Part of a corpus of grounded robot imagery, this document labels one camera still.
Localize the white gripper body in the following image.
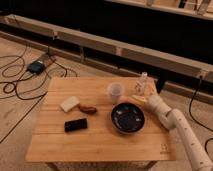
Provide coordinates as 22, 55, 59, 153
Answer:
147, 95, 166, 113

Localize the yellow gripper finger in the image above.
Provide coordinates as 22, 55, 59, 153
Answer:
132, 95, 147, 103
148, 79, 156, 96

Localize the clear plastic bottle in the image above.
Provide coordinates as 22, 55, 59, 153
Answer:
135, 72, 148, 96

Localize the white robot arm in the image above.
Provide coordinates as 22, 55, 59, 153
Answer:
132, 78, 213, 171

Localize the black bowl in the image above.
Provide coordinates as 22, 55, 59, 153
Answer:
111, 102, 145, 134

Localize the clear plastic cup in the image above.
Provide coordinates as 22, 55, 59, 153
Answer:
107, 82, 124, 104

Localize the brown sausage toy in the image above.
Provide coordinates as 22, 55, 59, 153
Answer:
79, 105, 97, 114

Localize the wooden table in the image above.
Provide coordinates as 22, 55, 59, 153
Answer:
26, 77, 175, 162

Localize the white sponge block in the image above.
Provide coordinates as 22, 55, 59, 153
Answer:
60, 96, 79, 112

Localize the black smartphone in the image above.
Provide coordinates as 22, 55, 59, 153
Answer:
64, 118, 87, 132

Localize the blue power box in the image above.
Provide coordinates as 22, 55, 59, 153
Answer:
27, 61, 45, 74

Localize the black cable right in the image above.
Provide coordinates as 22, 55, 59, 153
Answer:
188, 75, 213, 158

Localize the black floor cable left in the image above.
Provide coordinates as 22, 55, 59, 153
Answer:
0, 43, 78, 144

